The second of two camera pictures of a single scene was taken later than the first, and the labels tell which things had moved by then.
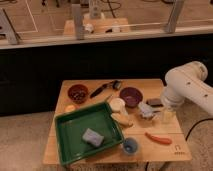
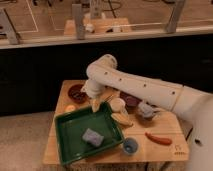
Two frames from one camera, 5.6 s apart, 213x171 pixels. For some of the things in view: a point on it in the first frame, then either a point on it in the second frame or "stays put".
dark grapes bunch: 79,96 stays put
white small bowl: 117,104 stays put
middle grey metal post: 79,20 stays put
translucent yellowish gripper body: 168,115 to 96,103
